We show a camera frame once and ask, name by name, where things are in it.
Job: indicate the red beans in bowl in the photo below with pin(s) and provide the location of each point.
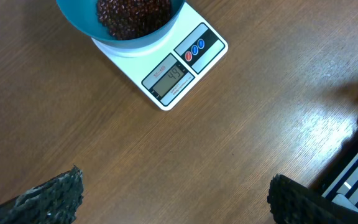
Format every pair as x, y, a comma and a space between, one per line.
131, 19

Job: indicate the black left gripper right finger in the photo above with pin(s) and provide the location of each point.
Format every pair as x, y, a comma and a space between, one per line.
292, 203

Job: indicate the blue plastic bowl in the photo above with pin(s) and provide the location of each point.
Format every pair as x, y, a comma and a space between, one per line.
82, 15

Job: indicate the white digital kitchen scale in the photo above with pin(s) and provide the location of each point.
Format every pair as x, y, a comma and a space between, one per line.
169, 68

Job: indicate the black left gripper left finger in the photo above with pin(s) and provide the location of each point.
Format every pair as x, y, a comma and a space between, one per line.
55, 201

